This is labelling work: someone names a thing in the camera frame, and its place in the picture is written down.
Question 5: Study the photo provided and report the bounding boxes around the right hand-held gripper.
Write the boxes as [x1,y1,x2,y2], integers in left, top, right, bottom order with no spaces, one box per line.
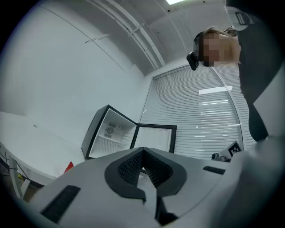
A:
[211,140,243,163]

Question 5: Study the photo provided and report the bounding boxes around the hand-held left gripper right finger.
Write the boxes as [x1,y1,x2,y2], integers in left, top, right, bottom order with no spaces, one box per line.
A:
[142,147,230,226]

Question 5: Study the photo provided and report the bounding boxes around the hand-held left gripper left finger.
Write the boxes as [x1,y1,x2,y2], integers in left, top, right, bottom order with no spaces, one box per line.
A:
[28,147,160,228]

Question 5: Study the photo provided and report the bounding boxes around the red object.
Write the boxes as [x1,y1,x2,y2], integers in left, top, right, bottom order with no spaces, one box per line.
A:
[64,161,74,174]

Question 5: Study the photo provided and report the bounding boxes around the black mini fridge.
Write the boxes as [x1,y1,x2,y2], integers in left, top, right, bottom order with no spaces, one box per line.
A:
[81,104,178,160]

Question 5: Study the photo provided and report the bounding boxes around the white window blinds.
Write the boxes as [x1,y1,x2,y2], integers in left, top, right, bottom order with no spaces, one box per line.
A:
[139,64,257,161]

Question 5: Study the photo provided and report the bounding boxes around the white table leg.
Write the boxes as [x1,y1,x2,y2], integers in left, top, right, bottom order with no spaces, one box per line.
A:
[8,155,25,199]

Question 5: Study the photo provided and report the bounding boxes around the person's dark clothing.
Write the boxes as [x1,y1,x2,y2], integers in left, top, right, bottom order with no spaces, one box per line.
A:
[226,0,285,142]

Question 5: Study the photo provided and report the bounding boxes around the person's head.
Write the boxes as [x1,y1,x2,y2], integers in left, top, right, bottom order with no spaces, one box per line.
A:
[193,26,242,67]

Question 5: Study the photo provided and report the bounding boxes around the white ceiling pipes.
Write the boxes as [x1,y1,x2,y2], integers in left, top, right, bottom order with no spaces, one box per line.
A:
[86,0,167,70]

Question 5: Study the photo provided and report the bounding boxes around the black head-mounted camera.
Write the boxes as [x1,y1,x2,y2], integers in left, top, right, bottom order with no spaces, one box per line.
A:
[186,31,207,71]

